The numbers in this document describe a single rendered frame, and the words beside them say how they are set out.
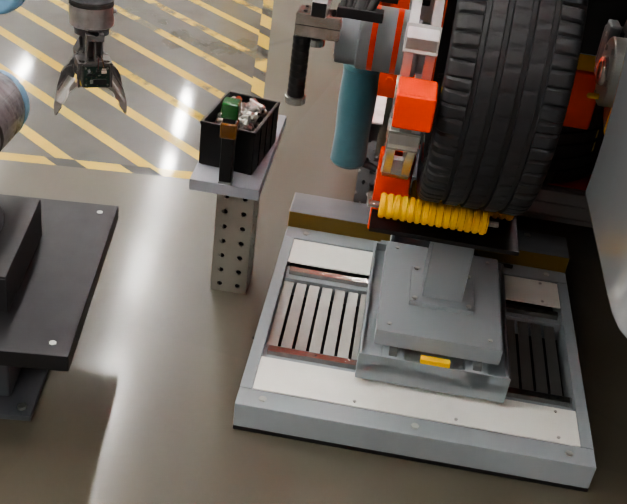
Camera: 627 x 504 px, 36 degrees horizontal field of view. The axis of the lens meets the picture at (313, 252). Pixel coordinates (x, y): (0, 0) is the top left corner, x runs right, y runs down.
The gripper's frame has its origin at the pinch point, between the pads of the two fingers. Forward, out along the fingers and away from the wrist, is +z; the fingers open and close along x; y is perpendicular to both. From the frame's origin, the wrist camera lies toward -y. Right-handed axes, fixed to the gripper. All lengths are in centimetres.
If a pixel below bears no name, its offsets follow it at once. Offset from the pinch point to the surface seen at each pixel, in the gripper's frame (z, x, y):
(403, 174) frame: 4, 63, 29
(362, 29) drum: -24, 54, 18
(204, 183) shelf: 19.0, 26.9, -1.3
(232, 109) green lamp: -1.2, 31.2, 2.7
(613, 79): -21, 102, 40
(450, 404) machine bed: 58, 78, 44
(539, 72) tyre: -29, 73, 56
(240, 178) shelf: 18.3, 35.8, -1.5
